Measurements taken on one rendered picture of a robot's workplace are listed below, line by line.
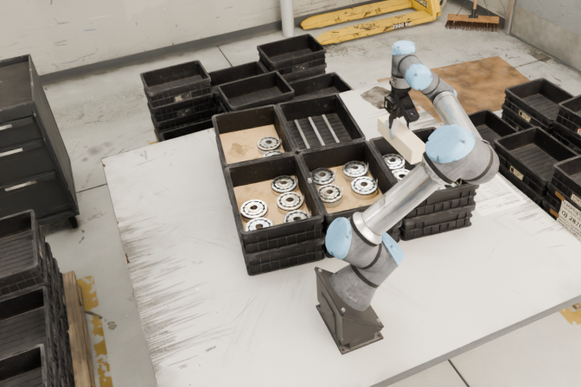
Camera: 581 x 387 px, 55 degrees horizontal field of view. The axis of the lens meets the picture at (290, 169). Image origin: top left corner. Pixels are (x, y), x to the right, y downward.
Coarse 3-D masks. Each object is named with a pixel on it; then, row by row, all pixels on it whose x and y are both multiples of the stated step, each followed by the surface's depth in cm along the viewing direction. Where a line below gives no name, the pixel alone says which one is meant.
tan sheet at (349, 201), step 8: (336, 168) 234; (336, 176) 230; (368, 176) 229; (336, 184) 226; (344, 184) 226; (344, 192) 222; (344, 200) 218; (352, 200) 218; (360, 200) 217; (368, 200) 217; (328, 208) 215; (336, 208) 215; (344, 208) 214
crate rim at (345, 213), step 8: (344, 144) 230; (352, 144) 230; (368, 144) 229; (304, 152) 228; (312, 152) 228; (376, 160) 221; (304, 168) 219; (384, 168) 216; (312, 184) 211; (392, 184) 209; (320, 200) 204; (352, 208) 199; (360, 208) 199; (328, 216) 197; (336, 216) 198; (344, 216) 199
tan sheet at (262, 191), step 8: (256, 184) 229; (264, 184) 229; (240, 192) 226; (248, 192) 226; (256, 192) 225; (264, 192) 225; (296, 192) 224; (240, 200) 222; (248, 200) 221; (264, 200) 221; (272, 200) 221; (272, 208) 217; (304, 208) 216; (240, 216) 215; (272, 216) 214; (280, 216) 213
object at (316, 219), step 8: (264, 160) 225; (272, 160) 225; (296, 160) 225; (232, 168) 223; (304, 176) 215; (232, 184) 214; (232, 192) 211; (312, 192) 208; (320, 208) 200; (320, 216) 197; (240, 224) 197; (280, 224) 195; (288, 224) 195; (296, 224) 196; (304, 224) 197; (312, 224) 197; (240, 232) 194; (248, 232) 193; (256, 232) 193; (264, 232) 194; (272, 232) 195
